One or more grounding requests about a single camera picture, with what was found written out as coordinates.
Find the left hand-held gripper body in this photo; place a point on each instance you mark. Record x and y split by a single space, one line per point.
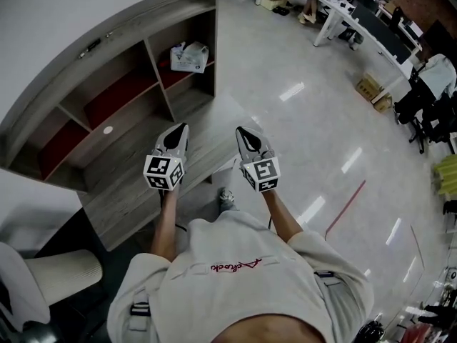
159 166

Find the wooden cubby shelf unit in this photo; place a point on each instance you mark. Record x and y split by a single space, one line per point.
143 23

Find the lime green ribbed object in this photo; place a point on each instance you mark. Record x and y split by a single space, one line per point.
446 177

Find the person's white t-shirt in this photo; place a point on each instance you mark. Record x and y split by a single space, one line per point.
232 284

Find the white long office table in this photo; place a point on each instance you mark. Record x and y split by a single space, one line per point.
333 11

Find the person's right forearm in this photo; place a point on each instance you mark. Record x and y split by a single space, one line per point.
282 216

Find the person's grey sneaker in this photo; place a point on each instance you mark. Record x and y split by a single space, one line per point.
227 198

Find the pair of black slippers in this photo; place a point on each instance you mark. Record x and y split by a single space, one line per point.
282 11

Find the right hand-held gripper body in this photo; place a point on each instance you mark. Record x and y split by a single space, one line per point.
262 172

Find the person's left forearm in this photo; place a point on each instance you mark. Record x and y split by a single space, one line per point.
166 223

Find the grey wood-grain board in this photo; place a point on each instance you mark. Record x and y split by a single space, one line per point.
125 198

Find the cardboard box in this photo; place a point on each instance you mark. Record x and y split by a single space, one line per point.
382 104
367 88

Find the white plastic wipes packet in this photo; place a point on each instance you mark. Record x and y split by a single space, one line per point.
189 57

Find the dark table partition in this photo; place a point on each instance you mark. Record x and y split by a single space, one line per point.
382 34

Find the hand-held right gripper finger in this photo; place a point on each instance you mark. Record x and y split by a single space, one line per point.
258 143
241 146

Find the black wall television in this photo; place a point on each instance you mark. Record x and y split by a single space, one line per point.
441 36

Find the person's head and neck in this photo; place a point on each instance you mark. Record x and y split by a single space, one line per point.
271 331

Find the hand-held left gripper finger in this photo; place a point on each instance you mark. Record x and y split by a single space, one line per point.
163 144
181 145

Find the black office chair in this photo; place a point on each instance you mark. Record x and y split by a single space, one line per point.
416 127

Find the white round sticker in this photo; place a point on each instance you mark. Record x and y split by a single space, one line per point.
108 129

